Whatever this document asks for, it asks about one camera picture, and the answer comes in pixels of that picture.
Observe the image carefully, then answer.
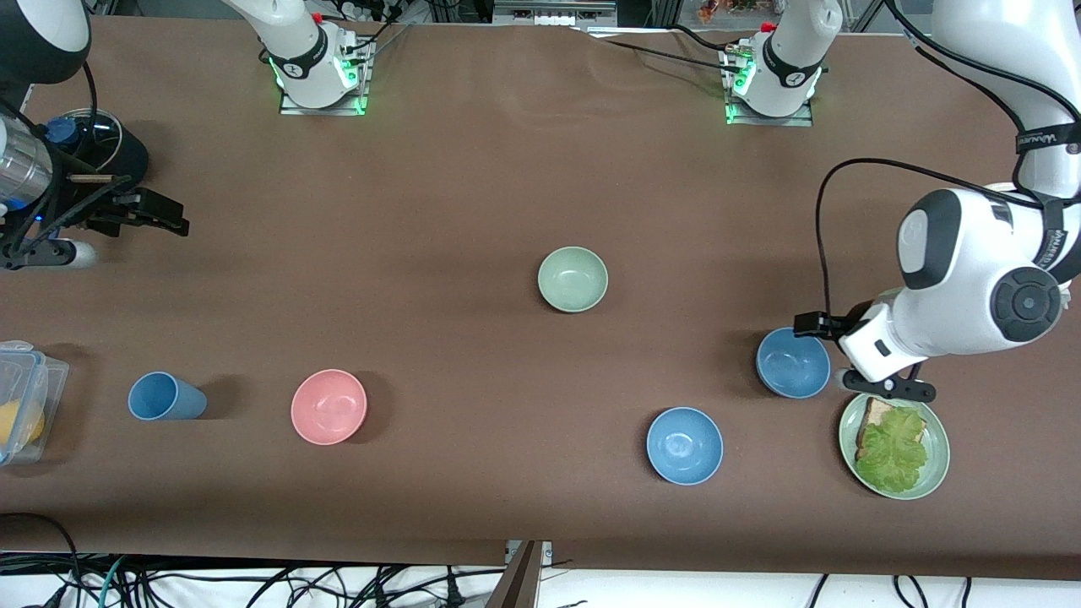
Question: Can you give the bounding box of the blue bowl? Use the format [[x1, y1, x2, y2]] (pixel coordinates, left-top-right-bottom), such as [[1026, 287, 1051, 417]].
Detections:
[[646, 407, 725, 486], [756, 327, 832, 399]]

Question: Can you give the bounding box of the green bowl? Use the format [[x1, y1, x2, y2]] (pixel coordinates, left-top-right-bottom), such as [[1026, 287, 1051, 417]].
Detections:
[[537, 246, 610, 314]]

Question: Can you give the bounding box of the pink bowl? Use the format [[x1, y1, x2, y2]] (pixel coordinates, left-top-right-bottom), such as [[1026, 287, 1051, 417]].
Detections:
[[291, 369, 369, 446]]

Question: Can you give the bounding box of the black round pot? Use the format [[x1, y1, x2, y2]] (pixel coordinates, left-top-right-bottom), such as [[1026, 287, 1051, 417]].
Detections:
[[44, 108, 150, 191]]

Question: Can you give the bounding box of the white bread slice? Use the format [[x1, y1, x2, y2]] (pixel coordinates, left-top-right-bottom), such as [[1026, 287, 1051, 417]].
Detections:
[[856, 398, 898, 461]]

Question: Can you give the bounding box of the green lettuce leaf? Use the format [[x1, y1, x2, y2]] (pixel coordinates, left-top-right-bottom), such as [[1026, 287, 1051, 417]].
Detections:
[[856, 407, 930, 495]]

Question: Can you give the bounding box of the green plate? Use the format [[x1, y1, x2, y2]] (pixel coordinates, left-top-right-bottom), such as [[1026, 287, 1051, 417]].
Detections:
[[839, 390, 951, 501]]

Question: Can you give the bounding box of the blue cup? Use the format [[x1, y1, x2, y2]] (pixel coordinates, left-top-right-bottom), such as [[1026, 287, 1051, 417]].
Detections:
[[128, 372, 208, 421]]

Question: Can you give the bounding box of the clear plastic container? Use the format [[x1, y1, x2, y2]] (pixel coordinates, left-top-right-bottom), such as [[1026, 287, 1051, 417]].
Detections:
[[0, 340, 71, 467]]

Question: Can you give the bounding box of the yellow fruit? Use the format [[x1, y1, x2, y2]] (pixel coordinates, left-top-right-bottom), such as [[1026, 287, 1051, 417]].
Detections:
[[0, 401, 46, 447]]

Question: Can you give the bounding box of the white power strip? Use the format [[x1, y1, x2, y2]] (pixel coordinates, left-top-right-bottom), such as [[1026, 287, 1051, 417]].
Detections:
[[331, 0, 405, 23]]

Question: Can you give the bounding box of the brown table cover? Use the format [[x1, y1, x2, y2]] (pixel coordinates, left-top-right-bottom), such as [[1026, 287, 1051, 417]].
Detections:
[[0, 15, 1081, 584]]

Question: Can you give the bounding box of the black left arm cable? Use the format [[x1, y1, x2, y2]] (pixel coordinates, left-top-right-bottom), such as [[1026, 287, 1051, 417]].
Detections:
[[814, 158, 1048, 318]]

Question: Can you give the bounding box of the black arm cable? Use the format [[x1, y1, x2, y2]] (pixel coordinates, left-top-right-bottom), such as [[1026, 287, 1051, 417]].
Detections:
[[79, 61, 100, 129], [814, 158, 1048, 318]]

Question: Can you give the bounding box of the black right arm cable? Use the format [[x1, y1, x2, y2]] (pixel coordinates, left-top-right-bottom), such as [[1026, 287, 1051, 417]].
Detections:
[[79, 61, 100, 129]]

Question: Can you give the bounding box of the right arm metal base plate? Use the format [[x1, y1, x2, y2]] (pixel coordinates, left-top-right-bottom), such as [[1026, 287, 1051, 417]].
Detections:
[[277, 46, 372, 117]]

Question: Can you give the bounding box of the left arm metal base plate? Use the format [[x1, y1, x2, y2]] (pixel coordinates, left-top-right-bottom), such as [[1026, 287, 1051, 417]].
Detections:
[[723, 46, 816, 128]]

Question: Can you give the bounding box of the black base cable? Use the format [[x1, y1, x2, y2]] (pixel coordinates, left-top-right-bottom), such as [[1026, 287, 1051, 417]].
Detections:
[[574, 24, 746, 79]]

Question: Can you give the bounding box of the black looped floor cable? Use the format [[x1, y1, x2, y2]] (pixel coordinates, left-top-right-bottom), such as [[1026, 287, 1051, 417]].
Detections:
[[0, 512, 83, 608]]

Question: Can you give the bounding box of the teal floor cable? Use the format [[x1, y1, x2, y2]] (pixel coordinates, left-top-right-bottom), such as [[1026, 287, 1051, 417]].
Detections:
[[98, 554, 129, 608]]

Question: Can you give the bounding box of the metal table bracket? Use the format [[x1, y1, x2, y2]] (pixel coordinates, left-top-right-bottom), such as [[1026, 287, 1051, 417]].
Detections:
[[486, 540, 555, 608]]

